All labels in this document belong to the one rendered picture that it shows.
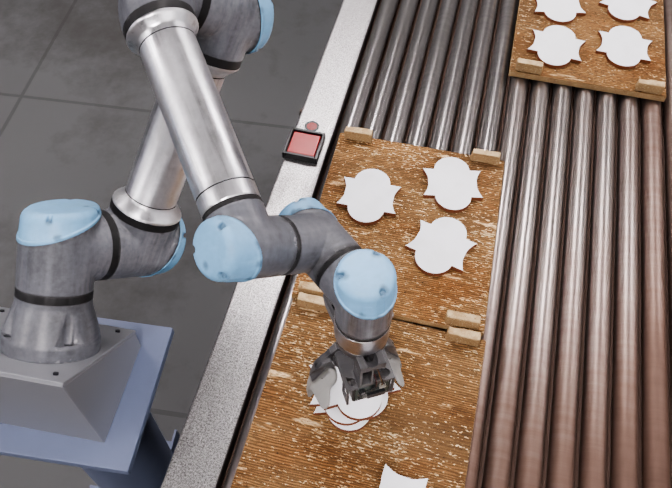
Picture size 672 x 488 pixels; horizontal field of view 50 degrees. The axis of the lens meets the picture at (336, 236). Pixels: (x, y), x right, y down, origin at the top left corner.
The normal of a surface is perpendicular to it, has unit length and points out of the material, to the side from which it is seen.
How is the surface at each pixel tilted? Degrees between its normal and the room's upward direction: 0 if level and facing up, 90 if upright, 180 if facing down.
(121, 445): 0
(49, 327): 33
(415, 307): 0
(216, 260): 53
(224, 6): 72
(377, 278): 1
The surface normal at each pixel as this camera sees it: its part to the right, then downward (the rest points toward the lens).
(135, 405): 0.01, -0.58
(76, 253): 0.70, 0.22
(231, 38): 0.50, 0.57
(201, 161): -0.31, -0.15
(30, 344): 0.03, -0.13
